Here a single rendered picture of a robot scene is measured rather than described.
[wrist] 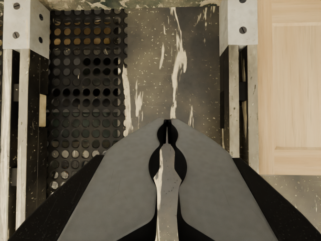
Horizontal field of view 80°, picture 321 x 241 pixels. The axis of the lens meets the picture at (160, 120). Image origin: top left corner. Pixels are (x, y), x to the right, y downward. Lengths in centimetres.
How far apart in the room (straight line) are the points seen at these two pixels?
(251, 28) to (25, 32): 48
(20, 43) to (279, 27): 59
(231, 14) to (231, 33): 4
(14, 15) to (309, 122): 70
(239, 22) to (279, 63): 14
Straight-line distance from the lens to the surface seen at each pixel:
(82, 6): 59
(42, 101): 55
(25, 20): 56
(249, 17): 49
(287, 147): 53
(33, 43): 55
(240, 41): 46
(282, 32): 57
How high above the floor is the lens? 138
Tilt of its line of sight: 32 degrees down
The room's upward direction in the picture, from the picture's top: 178 degrees counter-clockwise
